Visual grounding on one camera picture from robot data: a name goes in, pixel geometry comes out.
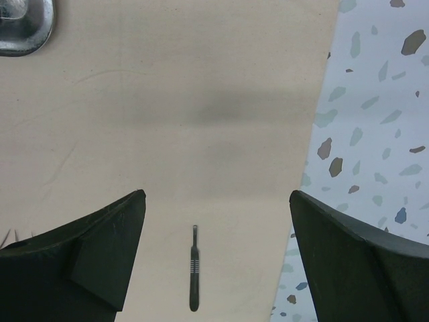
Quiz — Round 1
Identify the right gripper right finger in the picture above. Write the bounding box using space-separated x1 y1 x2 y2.
290 191 428 321

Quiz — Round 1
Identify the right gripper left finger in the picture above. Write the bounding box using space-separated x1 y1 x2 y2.
1 190 146 322

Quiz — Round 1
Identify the steel scalpel handle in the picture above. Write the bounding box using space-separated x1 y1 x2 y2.
189 225 200 312

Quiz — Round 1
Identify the beige surgical wrap cloth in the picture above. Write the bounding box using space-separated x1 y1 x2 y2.
1 1 339 321

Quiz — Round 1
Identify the stainless steel instrument tray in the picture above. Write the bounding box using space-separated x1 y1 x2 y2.
1 0 56 57

